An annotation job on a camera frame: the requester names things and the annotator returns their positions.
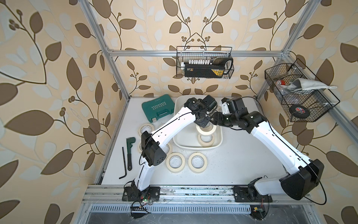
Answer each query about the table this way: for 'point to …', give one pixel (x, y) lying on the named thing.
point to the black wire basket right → (302, 101)
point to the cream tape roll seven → (177, 169)
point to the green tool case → (159, 107)
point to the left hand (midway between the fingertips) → (202, 121)
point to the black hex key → (124, 164)
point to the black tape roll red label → (299, 111)
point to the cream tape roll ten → (206, 144)
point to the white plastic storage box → (187, 139)
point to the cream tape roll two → (198, 170)
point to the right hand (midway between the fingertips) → (212, 119)
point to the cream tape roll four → (170, 148)
